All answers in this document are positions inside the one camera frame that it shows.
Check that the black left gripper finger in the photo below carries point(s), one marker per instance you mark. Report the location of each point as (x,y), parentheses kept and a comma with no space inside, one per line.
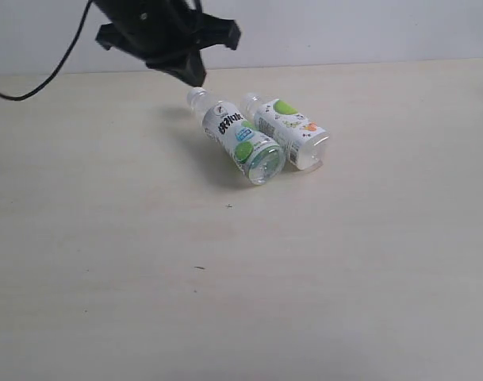
(188,67)

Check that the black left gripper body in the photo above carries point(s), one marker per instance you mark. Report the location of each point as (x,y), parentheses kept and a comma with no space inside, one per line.
(158,29)

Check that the lime label clear bottle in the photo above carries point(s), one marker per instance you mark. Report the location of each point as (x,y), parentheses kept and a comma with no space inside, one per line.
(257,155)

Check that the white fruit label bottle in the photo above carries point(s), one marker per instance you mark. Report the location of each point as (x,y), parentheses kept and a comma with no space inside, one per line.
(303,140)

